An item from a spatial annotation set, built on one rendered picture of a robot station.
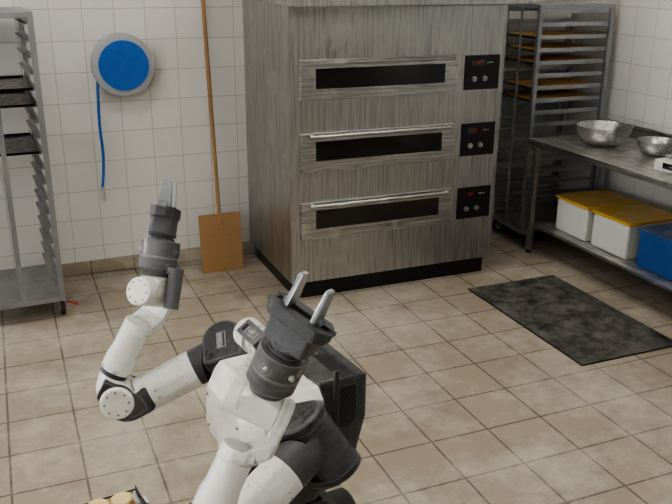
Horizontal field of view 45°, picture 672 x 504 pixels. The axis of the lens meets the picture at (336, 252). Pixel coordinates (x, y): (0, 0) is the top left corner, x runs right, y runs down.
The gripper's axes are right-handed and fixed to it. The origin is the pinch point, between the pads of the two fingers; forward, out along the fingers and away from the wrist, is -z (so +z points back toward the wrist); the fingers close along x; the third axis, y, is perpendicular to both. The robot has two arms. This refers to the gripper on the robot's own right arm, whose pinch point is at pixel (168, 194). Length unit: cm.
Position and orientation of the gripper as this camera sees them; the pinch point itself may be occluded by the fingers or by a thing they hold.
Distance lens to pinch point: 192.2
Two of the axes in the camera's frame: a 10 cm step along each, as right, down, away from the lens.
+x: 0.3, -0.5, -10.0
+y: -9.9, -1.4, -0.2
